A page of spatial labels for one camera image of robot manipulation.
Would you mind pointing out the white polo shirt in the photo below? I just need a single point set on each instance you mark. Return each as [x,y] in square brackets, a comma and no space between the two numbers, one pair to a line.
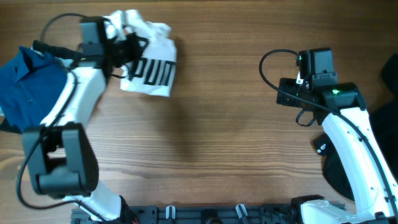
[154,72]

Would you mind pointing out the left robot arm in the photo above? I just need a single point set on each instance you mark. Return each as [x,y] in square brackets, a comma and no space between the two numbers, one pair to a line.
[60,160]

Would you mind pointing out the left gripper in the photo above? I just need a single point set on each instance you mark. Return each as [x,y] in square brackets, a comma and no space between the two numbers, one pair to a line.
[137,51]

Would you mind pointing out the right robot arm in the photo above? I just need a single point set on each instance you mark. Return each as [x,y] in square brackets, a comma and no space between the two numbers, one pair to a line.
[340,110]

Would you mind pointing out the folded black garment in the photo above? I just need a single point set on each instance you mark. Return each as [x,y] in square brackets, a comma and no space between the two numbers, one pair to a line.
[53,51]

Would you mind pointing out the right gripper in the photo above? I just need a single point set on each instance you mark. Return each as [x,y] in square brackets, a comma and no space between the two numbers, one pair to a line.
[286,92]

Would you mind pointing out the folded blue shirt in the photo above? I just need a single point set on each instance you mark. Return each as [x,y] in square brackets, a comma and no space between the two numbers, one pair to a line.
[28,87]

